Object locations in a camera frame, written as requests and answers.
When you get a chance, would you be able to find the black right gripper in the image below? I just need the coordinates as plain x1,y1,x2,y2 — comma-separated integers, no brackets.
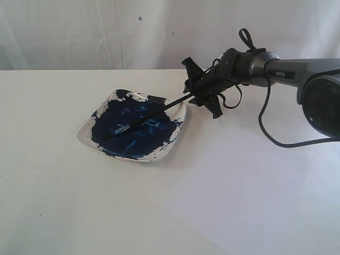
181,57,239,119

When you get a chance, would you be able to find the black paintbrush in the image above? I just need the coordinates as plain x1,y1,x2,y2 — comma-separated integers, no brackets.
103,93,193,141

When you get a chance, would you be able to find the white paper sheet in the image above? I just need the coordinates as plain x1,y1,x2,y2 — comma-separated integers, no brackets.
161,116,339,254

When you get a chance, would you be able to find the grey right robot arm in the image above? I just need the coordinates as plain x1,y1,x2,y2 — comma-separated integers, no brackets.
182,48,339,138

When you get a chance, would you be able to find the white plate with blue paint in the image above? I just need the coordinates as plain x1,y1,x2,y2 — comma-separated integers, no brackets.
76,89,186,162

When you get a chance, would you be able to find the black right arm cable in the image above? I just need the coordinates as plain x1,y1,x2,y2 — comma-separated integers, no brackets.
212,28,340,148

